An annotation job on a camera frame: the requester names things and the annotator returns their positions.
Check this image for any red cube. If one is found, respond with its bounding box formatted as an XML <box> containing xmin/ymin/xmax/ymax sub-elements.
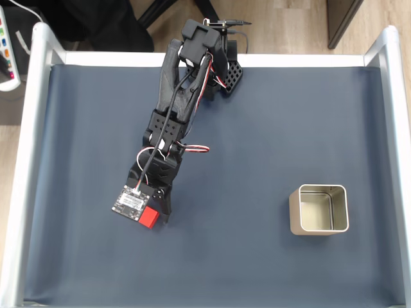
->
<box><xmin>138</xmin><ymin>206</ymin><xmax>161</xmax><ymax>230</ymax></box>

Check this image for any square metal tin container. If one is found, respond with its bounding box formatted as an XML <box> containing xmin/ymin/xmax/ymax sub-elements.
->
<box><xmin>288</xmin><ymin>184</ymin><xmax>350</xmax><ymax>236</ymax></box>

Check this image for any blue-grey table mat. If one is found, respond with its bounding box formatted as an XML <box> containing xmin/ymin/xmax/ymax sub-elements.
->
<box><xmin>24</xmin><ymin>63</ymin><xmax>405</xmax><ymax>306</ymax></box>

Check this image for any black fabric bag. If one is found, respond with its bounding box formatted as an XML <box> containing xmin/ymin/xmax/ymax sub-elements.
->
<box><xmin>40</xmin><ymin>0</ymin><xmax>155</xmax><ymax>53</ymax></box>

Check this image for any black office chair base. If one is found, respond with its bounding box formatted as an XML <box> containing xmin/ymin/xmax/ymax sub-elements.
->
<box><xmin>137</xmin><ymin>0</ymin><xmax>223</xmax><ymax>32</ymax></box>

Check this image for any white device with coloured buttons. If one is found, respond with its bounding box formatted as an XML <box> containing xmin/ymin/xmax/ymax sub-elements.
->
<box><xmin>0</xmin><ymin>4</ymin><xmax>22</xmax><ymax>92</ymax></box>

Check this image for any white tape strip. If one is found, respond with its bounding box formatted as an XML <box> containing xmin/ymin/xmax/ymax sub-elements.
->
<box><xmin>15</xmin><ymin>30</ymin><xmax>31</xmax><ymax>55</ymax></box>

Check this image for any dark wooden cabinet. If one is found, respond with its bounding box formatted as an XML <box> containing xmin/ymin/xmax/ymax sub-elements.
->
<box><xmin>327</xmin><ymin>0</ymin><xmax>365</xmax><ymax>50</ymax></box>

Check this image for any red white black servo wire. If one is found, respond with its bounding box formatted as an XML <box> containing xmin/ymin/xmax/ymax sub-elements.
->
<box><xmin>136</xmin><ymin>146</ymin><xmax>157</xmax><ymax>171</ymax></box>
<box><xmin>177</xmin><ymin>144</ymin><xmax>211</xmax><ymax>156</ymax></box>

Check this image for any bare camera circuit board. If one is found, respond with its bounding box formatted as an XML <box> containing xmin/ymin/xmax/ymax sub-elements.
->
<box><xmin>111</xmin><ymin>185</ymin><xmax>152</xmax><ymax>223</ymax></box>

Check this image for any black camera cable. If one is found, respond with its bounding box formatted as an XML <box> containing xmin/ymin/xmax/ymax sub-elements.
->
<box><xmin>139</xmin><ymin>57</ymin><xmax>207</xmax><ymax>187</ymax></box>

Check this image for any white metal table frame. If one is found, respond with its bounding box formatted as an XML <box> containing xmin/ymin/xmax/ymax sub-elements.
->
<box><xmin>0</xmin><ymin>22</ymin><xmax>411</xmax><ymax>308</ymax></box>

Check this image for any black power cable plug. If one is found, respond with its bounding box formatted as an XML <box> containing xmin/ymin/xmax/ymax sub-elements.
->
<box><xmin>221</xmin><ymin>19</ymin><xmax>253</xmax><ymax>55</ymax></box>

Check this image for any white cable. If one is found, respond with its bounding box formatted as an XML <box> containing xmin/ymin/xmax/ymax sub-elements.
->
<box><xmin>6</xmin><ymin>0</ymin><xmax>43</xmax><ymax>24</ymax></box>

